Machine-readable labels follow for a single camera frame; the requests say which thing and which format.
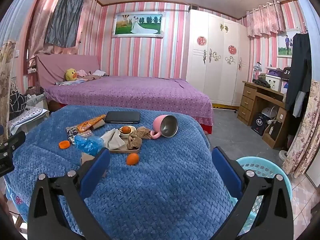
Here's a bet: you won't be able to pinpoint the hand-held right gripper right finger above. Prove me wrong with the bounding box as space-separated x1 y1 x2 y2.
211 146 293 240

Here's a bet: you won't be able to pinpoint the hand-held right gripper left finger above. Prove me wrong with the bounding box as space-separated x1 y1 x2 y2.
27 147 118 240

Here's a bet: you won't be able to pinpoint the blue plastic bag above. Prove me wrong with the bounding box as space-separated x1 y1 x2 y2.
74 134 105 155

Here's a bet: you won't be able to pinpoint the turquoise plastic basket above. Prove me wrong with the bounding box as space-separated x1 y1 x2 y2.
229 156 293 230

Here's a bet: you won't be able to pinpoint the white tissue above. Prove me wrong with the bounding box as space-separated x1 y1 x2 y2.
100 128 125 150

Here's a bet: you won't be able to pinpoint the dark printed packet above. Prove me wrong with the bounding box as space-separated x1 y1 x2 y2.
66 126 93 145

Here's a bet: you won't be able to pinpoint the orange snack wrapper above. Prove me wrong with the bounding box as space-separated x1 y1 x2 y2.
76 114 107 133

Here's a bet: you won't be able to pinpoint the small cardboard box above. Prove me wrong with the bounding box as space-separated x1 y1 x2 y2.
90 119 105 130

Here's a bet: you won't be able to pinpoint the brown sock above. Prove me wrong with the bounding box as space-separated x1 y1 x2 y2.
127 127 153 150

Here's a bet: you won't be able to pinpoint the small white paper bowl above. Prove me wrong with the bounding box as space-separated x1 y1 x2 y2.
119 125 137 137

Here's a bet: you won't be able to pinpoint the beige phone case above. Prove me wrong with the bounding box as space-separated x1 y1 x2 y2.
109 145 142 154

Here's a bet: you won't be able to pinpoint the polka dot cushioned chair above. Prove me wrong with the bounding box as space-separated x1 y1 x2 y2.
9 106 50 135

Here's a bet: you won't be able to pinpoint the dark patterned bag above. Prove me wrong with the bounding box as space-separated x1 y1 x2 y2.
9 90 27 120

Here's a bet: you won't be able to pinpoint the black shopping bag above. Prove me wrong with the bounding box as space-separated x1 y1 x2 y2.
255 113 269 136

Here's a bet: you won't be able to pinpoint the blue knit blanket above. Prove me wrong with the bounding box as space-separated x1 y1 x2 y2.
4 104 240 238

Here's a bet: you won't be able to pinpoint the white fan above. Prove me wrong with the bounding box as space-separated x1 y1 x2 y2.
261 106 278 120

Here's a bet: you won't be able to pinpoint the wooden desk with drawers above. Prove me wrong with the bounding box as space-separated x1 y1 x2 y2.
237 81 290 150

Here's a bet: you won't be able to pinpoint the pink steel-lined mug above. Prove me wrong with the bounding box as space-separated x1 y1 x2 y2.
152 114 178 139

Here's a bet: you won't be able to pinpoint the beige floral curtain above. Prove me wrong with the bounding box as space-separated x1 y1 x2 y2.
0 41 17 140

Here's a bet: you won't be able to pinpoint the bed with purple bedspread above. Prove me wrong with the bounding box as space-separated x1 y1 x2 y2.
44 76 214 135

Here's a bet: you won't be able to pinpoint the dark clothing bundle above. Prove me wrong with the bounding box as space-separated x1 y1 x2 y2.
252 77 272 88

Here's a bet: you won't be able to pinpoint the crumpled clothes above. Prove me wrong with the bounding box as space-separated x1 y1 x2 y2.
87 70 109 79

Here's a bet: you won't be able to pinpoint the yellow duck plush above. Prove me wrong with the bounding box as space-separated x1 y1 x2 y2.
65 68 77 82

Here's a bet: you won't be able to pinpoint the white storage box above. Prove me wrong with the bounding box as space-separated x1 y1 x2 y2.
264 74 283 92

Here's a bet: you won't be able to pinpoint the white wardrobe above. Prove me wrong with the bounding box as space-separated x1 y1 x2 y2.
185 9 250 107

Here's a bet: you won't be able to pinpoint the pink headboard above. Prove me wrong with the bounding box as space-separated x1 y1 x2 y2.
34 54 100 88

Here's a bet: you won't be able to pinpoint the desk lamp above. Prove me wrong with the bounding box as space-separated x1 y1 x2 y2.
252 62 262 80

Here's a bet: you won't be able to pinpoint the purple box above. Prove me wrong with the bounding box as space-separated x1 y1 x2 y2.
265 66 284 77

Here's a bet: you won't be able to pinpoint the dark hanging clothes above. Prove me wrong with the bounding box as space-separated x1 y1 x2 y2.
285 32 312 118

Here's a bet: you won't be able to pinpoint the pink satin curtain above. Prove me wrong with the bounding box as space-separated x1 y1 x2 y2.
25 0 80 68

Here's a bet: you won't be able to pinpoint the framed wedding photo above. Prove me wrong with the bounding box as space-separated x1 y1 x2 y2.
111 12 166 39

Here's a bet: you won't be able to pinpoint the grey hanging cloth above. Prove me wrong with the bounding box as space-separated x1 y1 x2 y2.
44 0 87 48

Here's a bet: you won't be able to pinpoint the pink floral valance curtain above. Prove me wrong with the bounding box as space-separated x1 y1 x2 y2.
246 0 286 38

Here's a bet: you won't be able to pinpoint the pale blue curtain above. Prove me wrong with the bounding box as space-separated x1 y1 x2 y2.
287 0 320 83

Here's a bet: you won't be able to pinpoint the small couple wall poster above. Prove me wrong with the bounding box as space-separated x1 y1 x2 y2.
277 29 300 58

